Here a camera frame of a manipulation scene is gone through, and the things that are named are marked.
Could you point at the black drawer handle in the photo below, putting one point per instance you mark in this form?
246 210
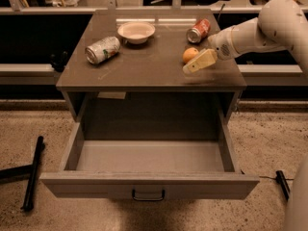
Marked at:
148 196

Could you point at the orange fruit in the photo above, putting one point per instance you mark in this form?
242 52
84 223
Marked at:
189 54

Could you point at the red soda can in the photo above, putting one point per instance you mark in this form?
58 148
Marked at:
198 31

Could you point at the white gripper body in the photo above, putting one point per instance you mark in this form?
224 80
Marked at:
220 46

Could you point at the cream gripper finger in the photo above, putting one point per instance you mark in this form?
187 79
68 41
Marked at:
203 59

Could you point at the grey cabinet with top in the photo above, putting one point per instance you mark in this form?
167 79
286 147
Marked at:
153 66

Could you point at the white paper label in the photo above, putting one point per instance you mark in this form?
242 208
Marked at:
111 95

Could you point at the black stand leg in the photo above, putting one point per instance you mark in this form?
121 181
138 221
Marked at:
27 172
282 181

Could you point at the white bowl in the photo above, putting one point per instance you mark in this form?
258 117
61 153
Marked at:
136 32

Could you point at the open grey top drawer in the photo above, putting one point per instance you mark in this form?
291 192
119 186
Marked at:
186 165

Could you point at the black stand leg left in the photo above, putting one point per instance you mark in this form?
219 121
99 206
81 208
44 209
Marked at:
27 172

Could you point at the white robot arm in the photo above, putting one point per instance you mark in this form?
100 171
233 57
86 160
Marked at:
281 24

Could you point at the black clamp on rail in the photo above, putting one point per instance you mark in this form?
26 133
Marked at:
58 62

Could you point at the white green soda can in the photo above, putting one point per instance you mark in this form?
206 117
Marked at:
102 50

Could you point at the black stand leg right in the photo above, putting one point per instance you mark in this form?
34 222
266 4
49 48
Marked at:
282 181

